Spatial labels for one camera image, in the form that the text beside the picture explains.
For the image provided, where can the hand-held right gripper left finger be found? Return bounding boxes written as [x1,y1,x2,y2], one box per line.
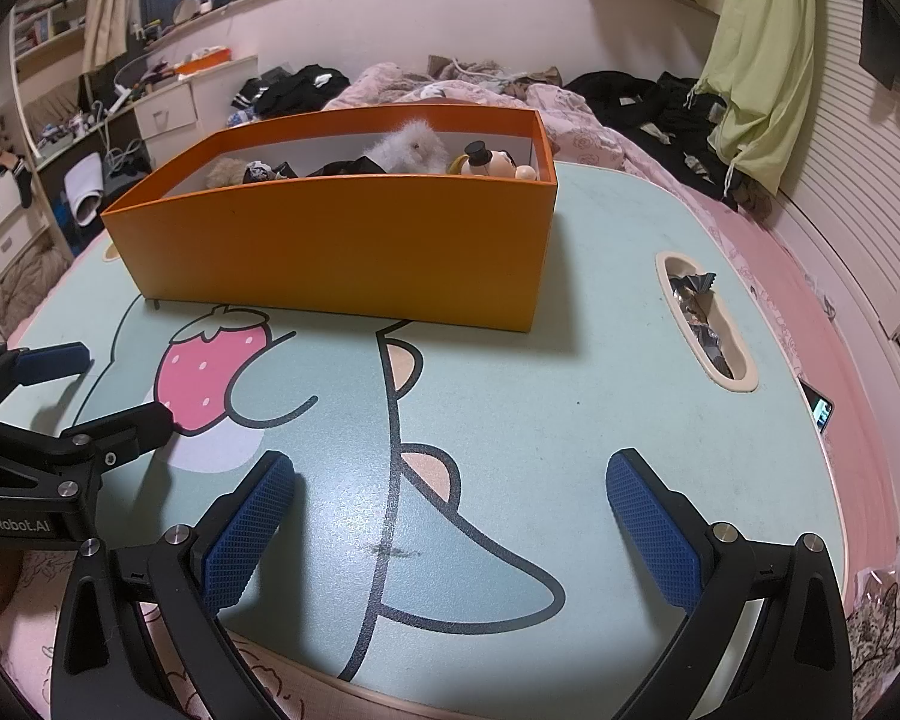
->
[49,451,297,720]

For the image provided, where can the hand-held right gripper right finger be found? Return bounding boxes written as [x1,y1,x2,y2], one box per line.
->
[606,448,854,720]

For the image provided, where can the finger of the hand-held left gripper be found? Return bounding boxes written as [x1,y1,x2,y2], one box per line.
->
[0,343,92,421]
[0,401,177,500]

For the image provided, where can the brown fur plush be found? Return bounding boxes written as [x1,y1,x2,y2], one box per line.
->
[205,159,247,191]

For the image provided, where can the orange cardboard box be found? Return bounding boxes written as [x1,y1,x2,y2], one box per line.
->
[100,106,558,333]

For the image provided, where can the black pouch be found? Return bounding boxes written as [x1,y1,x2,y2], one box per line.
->
[305,156,387,178]

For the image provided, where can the white fur plush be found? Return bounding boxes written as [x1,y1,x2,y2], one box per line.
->
[365,122,451,175]

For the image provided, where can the hat cartoon figurine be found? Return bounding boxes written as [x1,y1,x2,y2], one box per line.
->
[450,139,541,182]

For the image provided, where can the cartoon printed desktop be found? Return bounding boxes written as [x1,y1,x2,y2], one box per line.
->
[16,159,850,713]

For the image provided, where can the white drawer chest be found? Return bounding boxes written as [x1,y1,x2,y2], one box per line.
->
[0,172,38,293]

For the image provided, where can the black sock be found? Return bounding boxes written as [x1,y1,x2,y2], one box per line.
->
[11,157,38,209]

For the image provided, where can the smartphone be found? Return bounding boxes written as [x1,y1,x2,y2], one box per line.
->
[799,379,835,436]

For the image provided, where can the crumpled foil wrappers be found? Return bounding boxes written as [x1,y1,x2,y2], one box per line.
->
[667,270,740,380]

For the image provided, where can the clear plastic bag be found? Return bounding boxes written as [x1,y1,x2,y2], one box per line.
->
[844,562,900,698]

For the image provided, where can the white drawer cabinet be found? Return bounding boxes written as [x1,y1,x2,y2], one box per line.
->
[131,54,260,140]

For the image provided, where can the white bookshelf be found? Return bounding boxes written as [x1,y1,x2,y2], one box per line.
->
[11,0,91,61]

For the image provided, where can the orange tray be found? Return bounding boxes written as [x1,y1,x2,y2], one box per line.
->
[174,47,233,76]

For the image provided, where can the beige curtain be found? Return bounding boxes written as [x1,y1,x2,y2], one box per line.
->
[82,0,145,76]

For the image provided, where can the black striped clothes pile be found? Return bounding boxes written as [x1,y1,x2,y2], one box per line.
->
[229,65,353,121]

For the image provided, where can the white louvered closet door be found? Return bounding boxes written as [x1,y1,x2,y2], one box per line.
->
[765,0,900,361]

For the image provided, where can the pink floral quilt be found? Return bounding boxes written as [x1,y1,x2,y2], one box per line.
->
[0,60,900,720]

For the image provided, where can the light green hanging garment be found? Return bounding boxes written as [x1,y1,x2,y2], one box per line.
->
[697,0,826,200]

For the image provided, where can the dark hanging garment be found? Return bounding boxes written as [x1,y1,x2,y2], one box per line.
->
[859,0,900,91]

